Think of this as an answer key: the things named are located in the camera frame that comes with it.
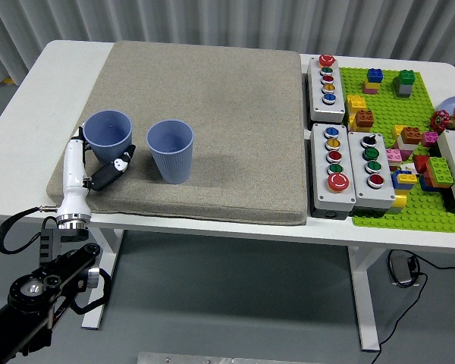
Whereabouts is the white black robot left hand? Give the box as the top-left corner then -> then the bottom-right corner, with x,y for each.
55,124 -> 137,221

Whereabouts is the blue ribbed plastic cup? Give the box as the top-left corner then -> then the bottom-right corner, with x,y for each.
83,109 -> 133,166
146,120 -> 196,185

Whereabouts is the white table leg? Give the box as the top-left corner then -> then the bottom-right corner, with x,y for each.
347,245 -> 382,352
81,226 -> 124,330

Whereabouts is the grey-brown fabric mat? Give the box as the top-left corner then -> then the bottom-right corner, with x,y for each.
46,40 -> 307,227

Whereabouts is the grey pleated curtain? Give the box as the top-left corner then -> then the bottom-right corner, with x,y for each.
0,0 -> 455,87

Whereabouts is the grey five-button control box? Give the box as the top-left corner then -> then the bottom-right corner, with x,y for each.
309,123 -> 357,220
306,54 -> 347,124

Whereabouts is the brown toy brick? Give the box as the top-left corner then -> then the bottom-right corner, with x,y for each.
354,109 -> 375,129

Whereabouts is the grey four-button control box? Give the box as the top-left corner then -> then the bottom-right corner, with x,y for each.
347,130 -> 397,218

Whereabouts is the green studded baseplate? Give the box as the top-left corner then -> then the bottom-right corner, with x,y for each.
339,66 -> 455,232

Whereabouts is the yellow round toy brick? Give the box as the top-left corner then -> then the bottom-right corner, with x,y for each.
391,188 -> 410,209

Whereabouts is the orange toy brick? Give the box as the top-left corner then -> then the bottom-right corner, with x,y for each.
400,126 -> 422,146
423,174 -> 455,190

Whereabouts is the grey toy brick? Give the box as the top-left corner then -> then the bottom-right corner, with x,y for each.
392,77 -> 414,99

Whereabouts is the grey power adapter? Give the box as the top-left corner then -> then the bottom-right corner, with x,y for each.
388,254 -> 419,288

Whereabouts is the red toy brick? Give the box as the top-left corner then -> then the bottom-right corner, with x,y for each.
413,154 -> 433,176

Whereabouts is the magenta toy brick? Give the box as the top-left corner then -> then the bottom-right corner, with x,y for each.
421,130 -> 440,148

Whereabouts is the light green toy brick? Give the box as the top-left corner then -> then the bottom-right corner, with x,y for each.
426,155 -> 455,187

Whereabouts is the red flower-shaped toy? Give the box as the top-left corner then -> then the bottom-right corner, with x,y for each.
429,109 -> 450,133

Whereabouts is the light blue plate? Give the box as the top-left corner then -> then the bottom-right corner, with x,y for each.
438,96 -> 455,119

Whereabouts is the black power cable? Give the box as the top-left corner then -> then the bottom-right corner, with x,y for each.
374,253 -> 455,364

